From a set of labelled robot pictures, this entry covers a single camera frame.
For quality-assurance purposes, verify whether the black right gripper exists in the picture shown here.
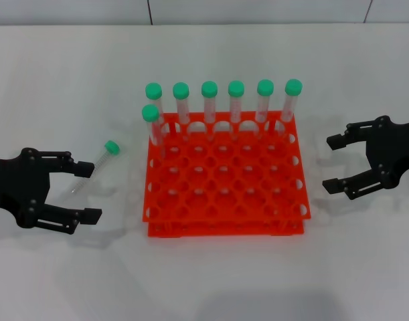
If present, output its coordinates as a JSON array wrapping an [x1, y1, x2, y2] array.
[[322, 115, 409, 201]]

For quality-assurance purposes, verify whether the green-capped clear test tube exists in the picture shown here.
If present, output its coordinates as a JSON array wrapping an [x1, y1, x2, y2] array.
[[144, 82, 167, 134], [70, 139, 120, 195], [172, 82, 191, 141], [256, 78, 274, 138], [141, 104, 167, 160], [200, 80, 219, 141], [279, 78, 303, 138], [228, 80, 245, 140]]

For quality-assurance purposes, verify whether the orange test tube rack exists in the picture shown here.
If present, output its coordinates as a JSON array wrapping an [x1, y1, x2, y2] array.
[[141, 110, 313, 239]]

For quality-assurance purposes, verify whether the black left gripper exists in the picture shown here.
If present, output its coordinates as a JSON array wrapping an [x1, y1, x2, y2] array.
[[0, 146, 103, 235]]

